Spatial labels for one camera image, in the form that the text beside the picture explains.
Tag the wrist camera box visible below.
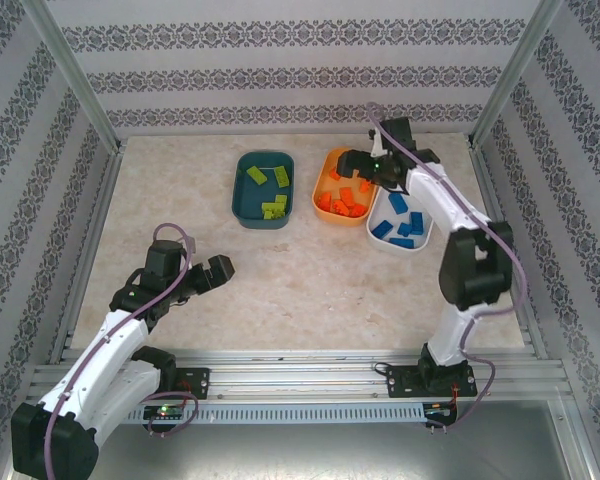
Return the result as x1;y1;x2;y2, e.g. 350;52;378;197
379;117;417;151
144;239;187;280

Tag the aluminium side frame rail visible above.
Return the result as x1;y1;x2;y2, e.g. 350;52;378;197
48;139;127;366
468;139;550;360

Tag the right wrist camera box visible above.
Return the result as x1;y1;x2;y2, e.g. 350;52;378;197
379;117;417;151

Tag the orange plastic container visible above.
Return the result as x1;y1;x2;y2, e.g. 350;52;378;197
312;146;381;229

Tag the aluminium mounting rail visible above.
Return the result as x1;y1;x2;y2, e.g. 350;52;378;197
27;348;576;407

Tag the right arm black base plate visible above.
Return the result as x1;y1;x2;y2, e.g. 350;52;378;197
383;363;479;400

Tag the white plastic container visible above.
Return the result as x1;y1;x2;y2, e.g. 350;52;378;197
365;185;435;256

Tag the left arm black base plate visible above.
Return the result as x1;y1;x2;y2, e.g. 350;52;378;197
172;367;211;401

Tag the aluminium frame post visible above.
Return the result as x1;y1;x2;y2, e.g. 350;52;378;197
19;0;126;151
467;0;566;149

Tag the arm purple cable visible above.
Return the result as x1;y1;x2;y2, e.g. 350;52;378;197
42;222;200;480
365;101;527;434

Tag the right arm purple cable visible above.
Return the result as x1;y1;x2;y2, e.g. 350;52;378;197
365;101;527;434

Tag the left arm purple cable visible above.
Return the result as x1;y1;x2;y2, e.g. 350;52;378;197
42;222;200;480

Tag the sheet metal tray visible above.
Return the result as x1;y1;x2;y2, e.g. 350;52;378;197
29;399;589;480

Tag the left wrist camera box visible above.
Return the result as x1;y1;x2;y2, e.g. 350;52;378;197
144;239;187;280

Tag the slotted grey cable duct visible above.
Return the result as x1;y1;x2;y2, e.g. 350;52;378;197
124;402;427;426

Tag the teal plastic container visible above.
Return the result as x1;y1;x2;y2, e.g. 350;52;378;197
229;150;296;231

